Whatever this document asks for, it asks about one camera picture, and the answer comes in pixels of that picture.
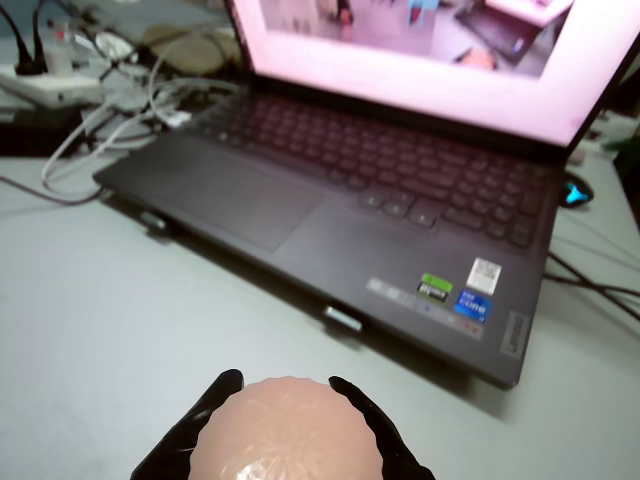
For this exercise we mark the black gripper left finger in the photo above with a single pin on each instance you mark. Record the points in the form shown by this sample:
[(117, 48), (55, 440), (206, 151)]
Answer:
[(175, 450)]

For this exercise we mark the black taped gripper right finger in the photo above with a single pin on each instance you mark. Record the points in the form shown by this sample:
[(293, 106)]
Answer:
[(400, 460)]

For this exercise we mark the pink bottle with ribbed cap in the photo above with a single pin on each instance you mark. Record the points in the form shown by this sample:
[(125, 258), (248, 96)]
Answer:
[(285, 430)]

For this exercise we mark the silver laptop stand foot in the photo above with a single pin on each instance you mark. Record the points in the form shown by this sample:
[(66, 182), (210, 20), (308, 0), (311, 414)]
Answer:
[(342, 320), (154, 222)]

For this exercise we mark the grey Lenovo laptop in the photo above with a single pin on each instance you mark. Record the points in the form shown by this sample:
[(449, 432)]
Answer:
[(300, 200)]

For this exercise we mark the black mouse with cyan light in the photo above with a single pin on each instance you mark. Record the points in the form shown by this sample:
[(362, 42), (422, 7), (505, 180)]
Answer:
[(575, 197)]

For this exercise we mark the black box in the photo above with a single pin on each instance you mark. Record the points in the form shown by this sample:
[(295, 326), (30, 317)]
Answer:
[(35, 137)]

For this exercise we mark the white power strip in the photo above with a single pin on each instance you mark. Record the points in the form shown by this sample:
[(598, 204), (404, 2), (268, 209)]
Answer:
[(45, 90)]

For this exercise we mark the beige rounded object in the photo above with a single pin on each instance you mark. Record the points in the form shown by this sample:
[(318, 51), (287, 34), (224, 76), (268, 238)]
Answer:
[(195, 50)]

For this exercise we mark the white plug adapter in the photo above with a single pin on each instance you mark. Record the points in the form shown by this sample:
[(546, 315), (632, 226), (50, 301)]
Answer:
[(60, 62)]

